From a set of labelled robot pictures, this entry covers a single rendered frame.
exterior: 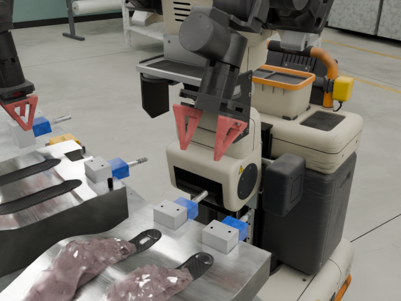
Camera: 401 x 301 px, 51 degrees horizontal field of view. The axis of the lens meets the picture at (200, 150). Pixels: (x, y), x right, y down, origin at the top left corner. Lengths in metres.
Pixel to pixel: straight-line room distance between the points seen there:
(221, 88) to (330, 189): 0.72
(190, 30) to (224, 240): 0.33
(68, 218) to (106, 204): 0.07
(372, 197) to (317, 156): 1.34
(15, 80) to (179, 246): 0.48
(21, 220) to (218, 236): 0.34
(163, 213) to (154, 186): 1.76
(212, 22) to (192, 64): 0.42
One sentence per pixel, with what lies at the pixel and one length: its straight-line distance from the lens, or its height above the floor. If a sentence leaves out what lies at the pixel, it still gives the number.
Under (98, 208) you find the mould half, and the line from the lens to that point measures 0.82.
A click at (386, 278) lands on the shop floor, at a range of 2.07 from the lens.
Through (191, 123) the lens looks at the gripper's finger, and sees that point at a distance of 0.74.
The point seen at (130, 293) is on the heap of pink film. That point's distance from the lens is 0.57.
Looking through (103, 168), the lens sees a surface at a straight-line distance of 0.84.
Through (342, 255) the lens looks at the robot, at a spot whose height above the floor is 0.27.
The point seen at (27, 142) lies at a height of 0.92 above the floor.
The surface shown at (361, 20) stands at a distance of 6.52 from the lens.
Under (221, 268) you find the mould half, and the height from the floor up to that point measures 0.86.
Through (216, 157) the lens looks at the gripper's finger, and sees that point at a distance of 0.69.
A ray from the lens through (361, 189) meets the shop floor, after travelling 2.65.
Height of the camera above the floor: 1.32
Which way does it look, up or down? 27 degrees down
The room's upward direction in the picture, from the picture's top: straight up
